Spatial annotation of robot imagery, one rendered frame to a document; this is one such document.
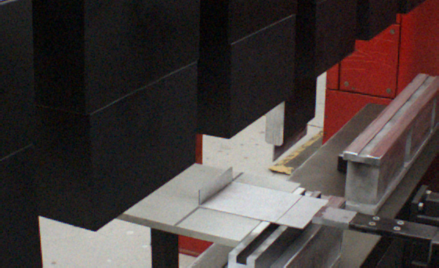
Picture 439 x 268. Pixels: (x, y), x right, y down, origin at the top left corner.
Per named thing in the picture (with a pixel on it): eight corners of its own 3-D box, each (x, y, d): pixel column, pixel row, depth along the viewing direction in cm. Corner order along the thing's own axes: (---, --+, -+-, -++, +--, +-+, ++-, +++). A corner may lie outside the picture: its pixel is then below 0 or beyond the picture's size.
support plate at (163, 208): (119, 153, 120) (119, 147, 120) (300, 190, 110) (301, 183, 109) (44, 199, 105) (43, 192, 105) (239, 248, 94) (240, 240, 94)
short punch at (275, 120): (298, 132, 103) (301, 53, 100) (313, 135, 102) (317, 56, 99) (264, 161, 95) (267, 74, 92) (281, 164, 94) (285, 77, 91)
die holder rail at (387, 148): (415, 117, 175) (419, 72, 172) (442, 122, 172) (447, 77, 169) (338, 210, 132) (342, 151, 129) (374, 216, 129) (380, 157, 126)
